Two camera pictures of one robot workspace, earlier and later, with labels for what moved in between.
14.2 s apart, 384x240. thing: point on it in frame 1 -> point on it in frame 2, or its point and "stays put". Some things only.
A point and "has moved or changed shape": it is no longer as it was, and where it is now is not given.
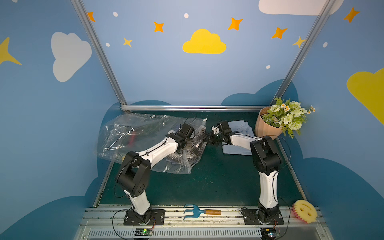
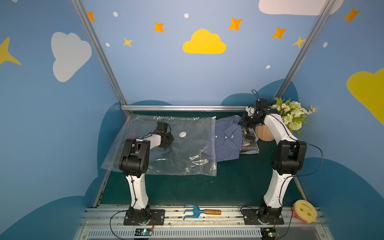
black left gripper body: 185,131 -> 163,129
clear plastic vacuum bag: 138,132 has moved or changed shape
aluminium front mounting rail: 175,216 stays put
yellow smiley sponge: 305,210 stays put
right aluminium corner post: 293,69 stays put
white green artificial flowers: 288,115 stays put
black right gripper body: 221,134 -> 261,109
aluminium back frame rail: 194,108 stays put
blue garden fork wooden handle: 196,211 stays put
